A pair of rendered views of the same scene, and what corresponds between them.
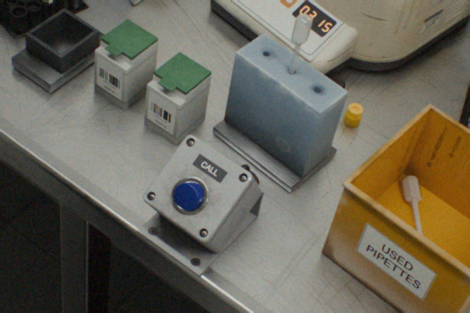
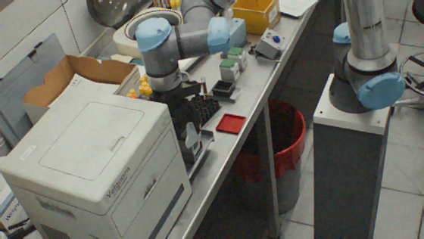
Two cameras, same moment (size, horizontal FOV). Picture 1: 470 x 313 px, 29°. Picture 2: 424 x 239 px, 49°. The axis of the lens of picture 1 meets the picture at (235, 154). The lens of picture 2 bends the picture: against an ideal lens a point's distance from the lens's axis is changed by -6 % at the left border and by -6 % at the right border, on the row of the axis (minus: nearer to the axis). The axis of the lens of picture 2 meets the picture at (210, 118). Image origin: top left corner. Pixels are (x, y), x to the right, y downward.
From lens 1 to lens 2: 1.54 m
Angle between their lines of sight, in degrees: 58
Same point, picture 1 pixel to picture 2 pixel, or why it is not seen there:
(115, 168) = (262, 71)
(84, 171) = (266, 76)
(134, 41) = (228, 61)
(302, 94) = (239, 23)
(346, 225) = (267, 21)
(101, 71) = (235, 74)
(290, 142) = (243, 36)
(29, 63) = (235, 94)
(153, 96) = (242, 59)
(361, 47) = not seen: hidden behind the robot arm
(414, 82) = not seen: hidden behind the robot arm
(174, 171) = (271, 42)
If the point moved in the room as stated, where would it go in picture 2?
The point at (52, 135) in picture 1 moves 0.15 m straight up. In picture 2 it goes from (257, 85) to (252, 45)
